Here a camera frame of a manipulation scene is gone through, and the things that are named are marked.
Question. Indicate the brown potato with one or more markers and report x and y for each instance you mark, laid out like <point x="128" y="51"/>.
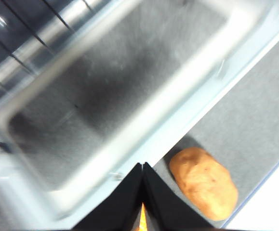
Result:
<point x="202" y="183"/>

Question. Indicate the orange corn cob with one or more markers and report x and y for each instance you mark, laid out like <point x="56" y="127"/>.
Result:
<point x="143" y="219"/>

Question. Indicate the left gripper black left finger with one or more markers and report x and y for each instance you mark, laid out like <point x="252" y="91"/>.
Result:
<point x="120" y="207"/>

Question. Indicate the cream Toshiba toaster oven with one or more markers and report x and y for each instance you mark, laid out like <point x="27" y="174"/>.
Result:
<point x="2" y="29"/>

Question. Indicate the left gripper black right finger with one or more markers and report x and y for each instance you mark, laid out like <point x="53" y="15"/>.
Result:
<point x="168" y="209"/>

